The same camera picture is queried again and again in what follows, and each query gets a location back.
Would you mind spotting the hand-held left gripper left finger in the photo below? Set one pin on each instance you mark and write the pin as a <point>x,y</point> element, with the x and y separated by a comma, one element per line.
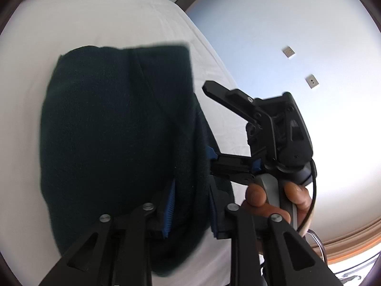
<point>169,211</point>

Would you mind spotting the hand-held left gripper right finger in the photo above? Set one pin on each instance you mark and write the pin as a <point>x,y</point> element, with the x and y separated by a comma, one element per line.
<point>213,214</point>

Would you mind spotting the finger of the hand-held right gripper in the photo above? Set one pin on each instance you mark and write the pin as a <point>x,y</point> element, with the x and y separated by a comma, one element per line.
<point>229,96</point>
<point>232,166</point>

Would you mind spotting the dark green sweater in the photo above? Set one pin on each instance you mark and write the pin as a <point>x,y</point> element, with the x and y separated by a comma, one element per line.
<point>104,125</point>

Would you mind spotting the person's right hand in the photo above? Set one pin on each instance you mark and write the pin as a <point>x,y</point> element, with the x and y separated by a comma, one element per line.
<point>259,198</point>

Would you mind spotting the bed with white sheet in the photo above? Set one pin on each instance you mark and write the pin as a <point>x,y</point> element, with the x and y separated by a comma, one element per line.
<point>89,20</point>

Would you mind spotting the beige wall socket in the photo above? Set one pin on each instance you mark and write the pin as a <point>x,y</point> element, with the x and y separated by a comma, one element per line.
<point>289,51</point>
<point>312,81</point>

